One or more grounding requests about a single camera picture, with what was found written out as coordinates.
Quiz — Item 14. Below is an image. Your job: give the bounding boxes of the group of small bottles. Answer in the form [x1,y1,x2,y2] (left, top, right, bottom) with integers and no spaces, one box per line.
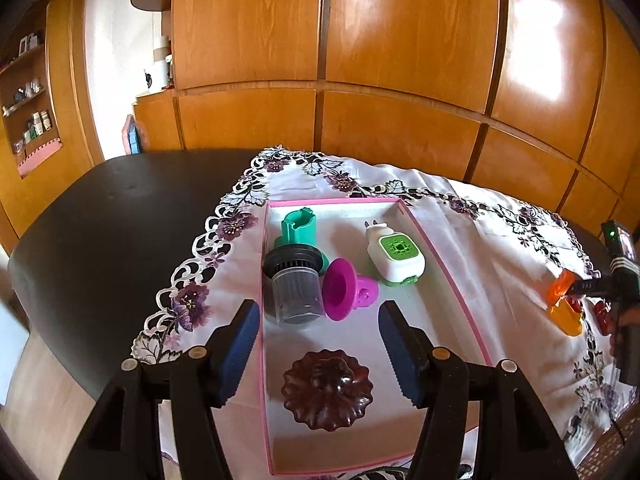
[12,112,53,153]

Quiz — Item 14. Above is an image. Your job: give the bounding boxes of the brown fluted lid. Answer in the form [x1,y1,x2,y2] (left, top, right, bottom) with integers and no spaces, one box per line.
[281,350,375,432]

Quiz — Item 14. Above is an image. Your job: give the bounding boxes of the grey filter cup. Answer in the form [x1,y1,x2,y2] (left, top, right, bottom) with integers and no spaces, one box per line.
[262,246,326,330]

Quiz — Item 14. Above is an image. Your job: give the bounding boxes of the large wooden wardrobe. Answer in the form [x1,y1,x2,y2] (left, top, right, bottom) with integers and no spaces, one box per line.
[132,0,640,261]

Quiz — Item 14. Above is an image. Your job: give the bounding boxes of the white embroidered floral tablecloth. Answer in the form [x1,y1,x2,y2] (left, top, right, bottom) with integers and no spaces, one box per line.
[131,146,631,480]

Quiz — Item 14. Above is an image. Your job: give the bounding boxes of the pink-rimmed white tray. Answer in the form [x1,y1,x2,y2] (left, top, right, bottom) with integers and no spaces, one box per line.
[257,196,493,477]

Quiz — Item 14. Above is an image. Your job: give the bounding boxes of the green plastic cylinder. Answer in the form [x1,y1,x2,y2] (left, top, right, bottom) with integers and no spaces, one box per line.
[272,206,331,271]

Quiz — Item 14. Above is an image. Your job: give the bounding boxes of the glossy red toy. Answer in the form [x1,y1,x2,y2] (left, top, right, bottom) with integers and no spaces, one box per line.
[592,300,616,336]

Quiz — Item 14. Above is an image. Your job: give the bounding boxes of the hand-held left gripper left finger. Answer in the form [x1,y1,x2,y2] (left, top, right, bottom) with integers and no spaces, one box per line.
[57,299,262,480]

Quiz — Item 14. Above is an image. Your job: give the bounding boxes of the pink foam mat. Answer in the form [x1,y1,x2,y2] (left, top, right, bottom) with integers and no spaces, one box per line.
[17,137,66,178]

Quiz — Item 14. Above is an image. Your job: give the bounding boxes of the white green plug-in device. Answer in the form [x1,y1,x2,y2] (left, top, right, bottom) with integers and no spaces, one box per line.
[361,219,427,288]

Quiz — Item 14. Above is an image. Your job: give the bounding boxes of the orange yellow plastic toy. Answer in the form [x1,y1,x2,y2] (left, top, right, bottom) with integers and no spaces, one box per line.
[547,297,586,337]

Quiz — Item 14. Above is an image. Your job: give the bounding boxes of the wooden cabinet door with shelves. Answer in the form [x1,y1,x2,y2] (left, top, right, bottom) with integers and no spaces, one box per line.
[0,0,101,256]

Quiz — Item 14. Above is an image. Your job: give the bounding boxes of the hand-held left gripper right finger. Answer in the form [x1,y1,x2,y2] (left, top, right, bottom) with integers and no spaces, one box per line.
[377,300,581,480]

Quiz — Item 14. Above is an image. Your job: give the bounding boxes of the pink blue foam tiles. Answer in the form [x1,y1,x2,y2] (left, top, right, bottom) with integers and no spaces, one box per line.
[122,114,143,156]

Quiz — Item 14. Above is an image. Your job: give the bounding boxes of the magenta plastic funnel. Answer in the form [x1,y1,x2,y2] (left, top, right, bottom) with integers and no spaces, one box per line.
[322,257,379,322]

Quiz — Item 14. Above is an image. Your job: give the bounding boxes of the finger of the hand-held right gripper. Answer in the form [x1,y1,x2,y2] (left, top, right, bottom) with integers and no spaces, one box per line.
[569,279,615,296]

